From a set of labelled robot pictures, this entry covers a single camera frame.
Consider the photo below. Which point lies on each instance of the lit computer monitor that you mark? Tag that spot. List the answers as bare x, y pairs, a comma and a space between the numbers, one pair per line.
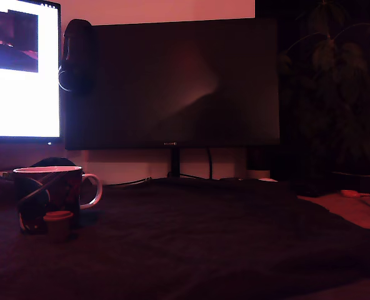
22, 103

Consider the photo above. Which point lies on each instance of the brown coffee capsule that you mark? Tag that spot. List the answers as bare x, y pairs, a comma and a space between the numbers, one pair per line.
58, 226

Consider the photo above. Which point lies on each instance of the dark computer monitor with stand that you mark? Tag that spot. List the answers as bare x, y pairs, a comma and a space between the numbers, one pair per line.
172, 87

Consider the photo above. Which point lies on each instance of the small flat white object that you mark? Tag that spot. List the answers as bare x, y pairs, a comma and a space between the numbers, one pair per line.
267, 180

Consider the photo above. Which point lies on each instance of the dark table cloth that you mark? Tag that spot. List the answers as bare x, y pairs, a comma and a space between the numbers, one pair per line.
203, 250

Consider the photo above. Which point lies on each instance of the pale small box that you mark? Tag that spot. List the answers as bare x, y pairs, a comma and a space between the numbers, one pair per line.
3, 174

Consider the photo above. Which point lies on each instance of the leafy houseplant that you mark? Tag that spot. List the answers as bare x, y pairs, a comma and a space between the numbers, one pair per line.
328, 53

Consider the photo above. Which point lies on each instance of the black headphones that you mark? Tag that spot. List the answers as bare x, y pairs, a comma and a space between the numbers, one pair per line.
78, 47

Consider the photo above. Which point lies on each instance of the dark rounded object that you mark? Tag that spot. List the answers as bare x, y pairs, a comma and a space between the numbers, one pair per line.
53, 162

